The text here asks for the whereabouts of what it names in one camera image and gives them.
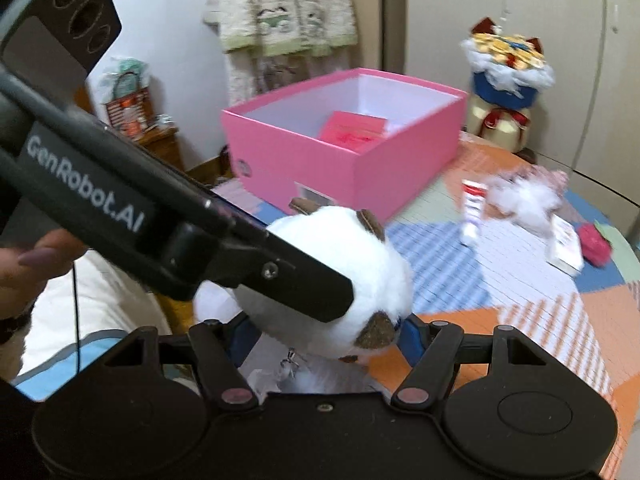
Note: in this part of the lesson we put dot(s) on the wooden nightstand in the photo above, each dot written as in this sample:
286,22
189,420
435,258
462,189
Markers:
160,147

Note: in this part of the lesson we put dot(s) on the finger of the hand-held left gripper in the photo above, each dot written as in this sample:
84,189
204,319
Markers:
300,285

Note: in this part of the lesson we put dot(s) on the small white box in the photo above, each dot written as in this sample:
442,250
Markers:
565,247

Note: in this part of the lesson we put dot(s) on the red envelope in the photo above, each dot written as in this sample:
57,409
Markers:
352,132

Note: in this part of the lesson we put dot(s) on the red strawberry plush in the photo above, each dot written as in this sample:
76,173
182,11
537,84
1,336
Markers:
595,245

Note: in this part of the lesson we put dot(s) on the white bedding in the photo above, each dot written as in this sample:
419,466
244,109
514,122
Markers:
115,310

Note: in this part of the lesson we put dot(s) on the floral cloth doll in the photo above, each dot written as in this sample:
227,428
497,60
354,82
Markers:
525,205

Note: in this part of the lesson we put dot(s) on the crochet flower bouquet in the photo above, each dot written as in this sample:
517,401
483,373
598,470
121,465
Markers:
505,85

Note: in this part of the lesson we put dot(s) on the patchwork blanket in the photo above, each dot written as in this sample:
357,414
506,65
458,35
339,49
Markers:
525,310

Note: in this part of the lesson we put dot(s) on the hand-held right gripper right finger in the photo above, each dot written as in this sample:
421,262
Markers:
412,340

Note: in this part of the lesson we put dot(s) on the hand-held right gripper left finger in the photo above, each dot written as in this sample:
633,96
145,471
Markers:
240,340

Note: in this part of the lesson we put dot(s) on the grey wardrobe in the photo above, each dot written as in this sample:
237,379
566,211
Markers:
580,10

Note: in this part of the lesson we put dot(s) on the white red tube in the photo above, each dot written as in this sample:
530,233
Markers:
472,210

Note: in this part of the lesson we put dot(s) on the small striped bag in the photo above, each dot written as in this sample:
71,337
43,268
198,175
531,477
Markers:
125,105

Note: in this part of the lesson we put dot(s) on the person's left hand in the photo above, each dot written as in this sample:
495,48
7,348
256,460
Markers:
35,265

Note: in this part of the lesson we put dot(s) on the white cat plush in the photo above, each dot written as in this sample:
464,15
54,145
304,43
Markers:
320,240

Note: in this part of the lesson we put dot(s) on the pink cardboard box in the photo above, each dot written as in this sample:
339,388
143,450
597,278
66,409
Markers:
400,160

